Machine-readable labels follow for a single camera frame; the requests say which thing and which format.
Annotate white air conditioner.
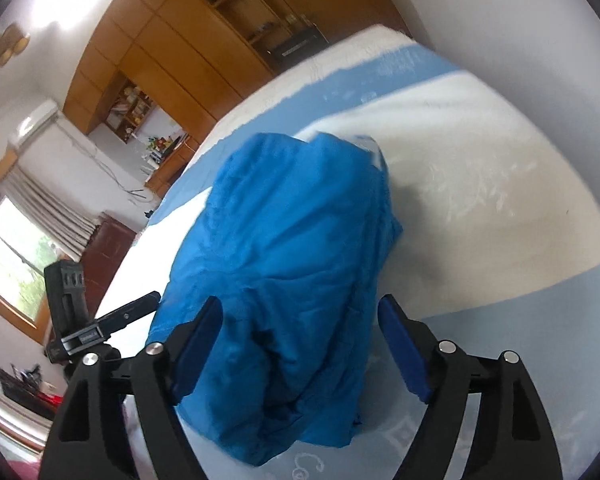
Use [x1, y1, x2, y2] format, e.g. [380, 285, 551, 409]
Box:
[7, 100, 60, 148]

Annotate blue down jacket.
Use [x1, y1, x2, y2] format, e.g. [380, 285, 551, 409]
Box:
[147, 131, 405, 467]

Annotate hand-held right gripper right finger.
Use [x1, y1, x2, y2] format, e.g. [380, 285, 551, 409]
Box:
[377, 294, 563, 480]

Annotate wall cables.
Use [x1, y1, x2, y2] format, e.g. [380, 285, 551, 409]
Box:
[72, 127, 156, 207]

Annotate wooden wardrobe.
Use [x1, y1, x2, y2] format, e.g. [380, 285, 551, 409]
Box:
[62, 0, 411, 136]

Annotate dark wooden cabinet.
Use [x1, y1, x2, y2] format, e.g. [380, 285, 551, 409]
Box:
[79, 212, 140, 313]

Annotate bed with blue-white sheet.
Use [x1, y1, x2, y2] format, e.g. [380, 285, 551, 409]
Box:
[94, 24, 600, 480]

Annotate black television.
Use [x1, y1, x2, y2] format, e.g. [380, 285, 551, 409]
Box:
[265, 25, 331, 68]

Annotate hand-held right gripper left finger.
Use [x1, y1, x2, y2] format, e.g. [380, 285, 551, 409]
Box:
[39, 296, 224, 480]

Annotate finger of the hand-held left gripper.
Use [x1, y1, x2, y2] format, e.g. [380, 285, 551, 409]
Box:
[94, 291, 162, 337]

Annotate grey striped curtain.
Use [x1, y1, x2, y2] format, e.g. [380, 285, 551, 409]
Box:
[0, 164, 102, 262]

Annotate wooden bookshelf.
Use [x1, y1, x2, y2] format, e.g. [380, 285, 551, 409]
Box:
[105, 77, 153, 143]

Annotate window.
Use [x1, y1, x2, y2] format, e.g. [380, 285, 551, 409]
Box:
[0, 195, 52, 332]

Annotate wooden desk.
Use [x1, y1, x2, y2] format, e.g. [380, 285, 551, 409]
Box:
[142, 134, 201, 197]

